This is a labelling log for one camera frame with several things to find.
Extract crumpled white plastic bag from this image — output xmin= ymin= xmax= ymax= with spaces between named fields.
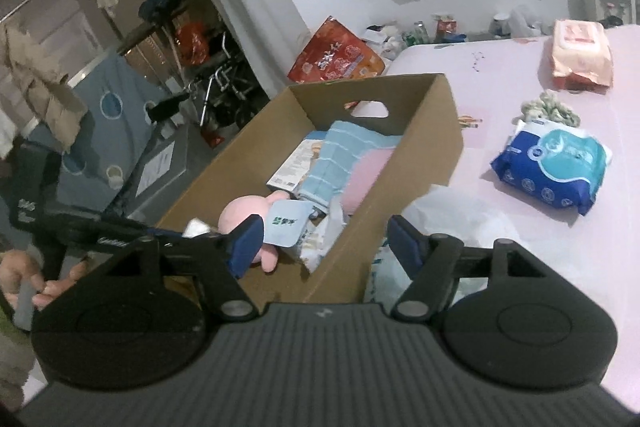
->
xmin=364 ymin=184 xmax=523 ymax=305

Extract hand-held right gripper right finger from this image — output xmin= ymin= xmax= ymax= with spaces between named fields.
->
xmin=387 ymin=213 xmax=548 ymax=322

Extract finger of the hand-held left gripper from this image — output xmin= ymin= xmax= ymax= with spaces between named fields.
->
xmin=45 ymin=212 xmax=227 ymax=254

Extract blue blanket with circles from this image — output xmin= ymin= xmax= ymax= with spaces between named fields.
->
xmin=27 ymin=51 xmax=178 ymax=212

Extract green bottles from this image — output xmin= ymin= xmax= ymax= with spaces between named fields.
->
xmin=401 ymin=21 xmax=432 ymax=46

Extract white printed packet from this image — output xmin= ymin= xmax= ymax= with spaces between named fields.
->
xmin=266 ymin=131 xmax=331 ymax=194

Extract folded metal stroller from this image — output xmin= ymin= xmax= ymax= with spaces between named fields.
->
xmin=184 ymin=29 xmax=268 ymax=142

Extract pink towel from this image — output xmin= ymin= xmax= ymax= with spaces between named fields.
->
xmin=337 ymin=149 xmax=397 ymax=215

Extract dark hanging clothes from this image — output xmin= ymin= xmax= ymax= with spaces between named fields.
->
xmin=138 ymin=0 xmax=195 ymax=26

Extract green white scrunchie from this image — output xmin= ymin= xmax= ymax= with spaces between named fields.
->
xmin=520 ymin=89 xmax=582 ymax=128

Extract beige jacket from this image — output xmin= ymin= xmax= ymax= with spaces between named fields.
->
xmin=0 ymin=23 xmax=90 ymax=154

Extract blue striped towel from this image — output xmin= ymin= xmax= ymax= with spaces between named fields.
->
xmin=291 ymin=121 xmax=403 ymax=208

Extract red printed bag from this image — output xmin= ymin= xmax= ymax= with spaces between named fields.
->
xmin=287 ymin=16 xmax=387 ymax=84

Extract pink plush toy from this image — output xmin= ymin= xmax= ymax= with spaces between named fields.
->
xmin=218 ymin=191 xmax=292 ymax=273

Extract pink wet wipes pack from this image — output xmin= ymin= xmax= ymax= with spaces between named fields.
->
xmin=549 ymin=19 xmax=615 ymax=92

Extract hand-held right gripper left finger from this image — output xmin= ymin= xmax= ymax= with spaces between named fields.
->
xmin=102 ymin=213 xmax=265 ymax=322

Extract person's left hand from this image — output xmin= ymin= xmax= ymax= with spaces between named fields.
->
xmin=0 ymin=249 xmax=90 ymax=314

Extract brown cardboard box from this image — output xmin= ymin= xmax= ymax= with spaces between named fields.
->
xmin=159 ymin=73 xmax=465 ymax=304

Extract clear plastic bag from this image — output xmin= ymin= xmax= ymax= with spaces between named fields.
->
xmin=509 ymin=3 xmax=545 ymax=38

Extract white teal tissue packet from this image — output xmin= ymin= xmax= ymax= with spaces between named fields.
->
xmin=299 ymin=199 xmax=353 ymax=275

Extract blue wet wipes pack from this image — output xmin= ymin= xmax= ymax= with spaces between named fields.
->
xmin=490 ymin=119 xmax=614 ymax=217

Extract red plastic bag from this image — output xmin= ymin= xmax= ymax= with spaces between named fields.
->
xmin=174 ymin=21 xmax=210 ymax=68

